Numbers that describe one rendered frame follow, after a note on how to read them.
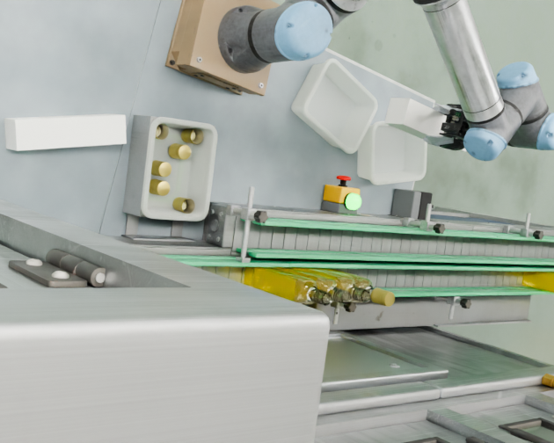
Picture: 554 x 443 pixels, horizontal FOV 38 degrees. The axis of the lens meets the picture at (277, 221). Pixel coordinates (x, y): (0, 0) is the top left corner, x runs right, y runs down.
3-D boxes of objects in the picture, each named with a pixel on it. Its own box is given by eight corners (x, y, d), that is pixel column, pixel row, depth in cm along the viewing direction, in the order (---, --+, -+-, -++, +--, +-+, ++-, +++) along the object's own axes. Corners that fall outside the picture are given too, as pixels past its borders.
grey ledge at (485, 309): (289, 323, 214) (317, 333, 206) (294, 290, 214) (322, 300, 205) (503, 314, 274) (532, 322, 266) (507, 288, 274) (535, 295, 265)
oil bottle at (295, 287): (242, 286, 191) (301, 307, 174) (245, 263, 190) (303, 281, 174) (261, 286, 194) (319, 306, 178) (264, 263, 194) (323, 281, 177)
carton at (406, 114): (390, 97, 188) (410, 98, 184) (453, 126, 203) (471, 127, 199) (383, 122, 188) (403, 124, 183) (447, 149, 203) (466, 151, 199)
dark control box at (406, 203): (389, 214, 237) (411, 219, 231) (393, 187, 237) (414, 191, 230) (408, 216, 242) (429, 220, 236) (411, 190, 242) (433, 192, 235)
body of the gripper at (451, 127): (444, 102, 182) (488, 104, 173) (467, 112, 187) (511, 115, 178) (436, 134, 182) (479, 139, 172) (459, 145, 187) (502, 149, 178)
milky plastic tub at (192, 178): (122, 213, 182) (141, 218, 176) (134, 113, 180) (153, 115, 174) (187, 216, 193) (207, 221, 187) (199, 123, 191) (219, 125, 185)
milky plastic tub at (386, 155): (350, 120, 224) (372, 121, 217) (405, 118, 238) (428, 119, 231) (349, 182, 227) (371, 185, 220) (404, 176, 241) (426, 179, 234)
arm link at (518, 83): (513, 90, 154) (530, 136, 160) (540, 56, 159) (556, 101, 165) (478, 91, 160) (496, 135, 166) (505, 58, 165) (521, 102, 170)
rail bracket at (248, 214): (219, 256, 185) (251, 265, 175) (228, 183, 183) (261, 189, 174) (229, 256, 187) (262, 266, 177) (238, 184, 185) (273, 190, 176)
